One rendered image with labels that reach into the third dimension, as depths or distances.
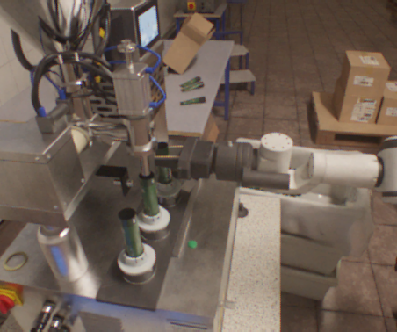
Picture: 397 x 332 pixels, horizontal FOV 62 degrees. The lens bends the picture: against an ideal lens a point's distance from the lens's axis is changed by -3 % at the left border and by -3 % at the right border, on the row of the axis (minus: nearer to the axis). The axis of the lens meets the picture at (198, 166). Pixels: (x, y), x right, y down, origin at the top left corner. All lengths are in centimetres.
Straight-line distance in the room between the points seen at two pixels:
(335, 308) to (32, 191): 165
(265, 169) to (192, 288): 28
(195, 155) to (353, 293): 149
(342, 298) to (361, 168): 133
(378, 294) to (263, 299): 116
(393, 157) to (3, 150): 69
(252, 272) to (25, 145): 74
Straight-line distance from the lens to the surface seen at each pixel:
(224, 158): 70
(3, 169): 60
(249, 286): 103
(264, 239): 114
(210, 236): 77
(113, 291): 70
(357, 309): 199
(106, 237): 81
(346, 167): 74
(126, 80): 56
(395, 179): 74
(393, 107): 324
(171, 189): 81
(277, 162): 70
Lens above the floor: 160
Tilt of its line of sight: 36 degrees down
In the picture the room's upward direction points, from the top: 2 degrees counter-clockwise
